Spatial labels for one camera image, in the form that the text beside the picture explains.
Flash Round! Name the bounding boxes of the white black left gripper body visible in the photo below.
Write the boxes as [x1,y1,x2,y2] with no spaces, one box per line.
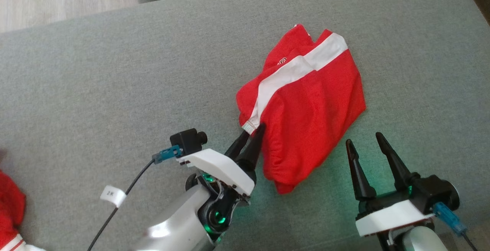
[176,148,257,241]

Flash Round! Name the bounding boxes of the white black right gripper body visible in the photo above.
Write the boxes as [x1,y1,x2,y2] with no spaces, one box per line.
[355,190,436,237]

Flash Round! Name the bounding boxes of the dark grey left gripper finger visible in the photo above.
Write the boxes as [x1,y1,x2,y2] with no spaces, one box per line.
[225,130,250,159]
[237,124,267,173]

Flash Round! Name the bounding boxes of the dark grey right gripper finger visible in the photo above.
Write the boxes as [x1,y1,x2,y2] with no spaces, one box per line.
[376,132,418,191]
[346,139,376,201]

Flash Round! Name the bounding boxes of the red shorts with white stripe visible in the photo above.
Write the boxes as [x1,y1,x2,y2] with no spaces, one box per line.
[236,23,367,195]

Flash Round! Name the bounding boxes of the red jersey with white sleeves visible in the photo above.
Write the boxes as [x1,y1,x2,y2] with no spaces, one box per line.
[0,170,46,251]

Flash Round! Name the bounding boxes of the blue left cable connector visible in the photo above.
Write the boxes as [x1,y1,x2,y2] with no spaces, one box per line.
[152,145,184,164]

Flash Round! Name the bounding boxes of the blue cable connector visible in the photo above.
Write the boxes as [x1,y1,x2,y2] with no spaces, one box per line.
[433,202,468,236]
[152,145,184,164]

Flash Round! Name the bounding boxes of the blue right cable connector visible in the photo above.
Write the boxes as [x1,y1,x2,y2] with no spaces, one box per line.
[433,202,468,236]

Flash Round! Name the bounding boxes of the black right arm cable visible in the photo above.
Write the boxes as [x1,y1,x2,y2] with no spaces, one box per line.
[461,231,480,251]

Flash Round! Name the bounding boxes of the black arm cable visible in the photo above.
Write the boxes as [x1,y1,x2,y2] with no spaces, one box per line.
[87,159,156,251]
[461,231,480,251]

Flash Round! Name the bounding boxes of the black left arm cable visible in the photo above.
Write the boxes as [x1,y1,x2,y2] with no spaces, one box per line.
[87,159,156,251]

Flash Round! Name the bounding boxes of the white cable label tag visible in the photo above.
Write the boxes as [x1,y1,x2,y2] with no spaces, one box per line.
[100,185,127,208]

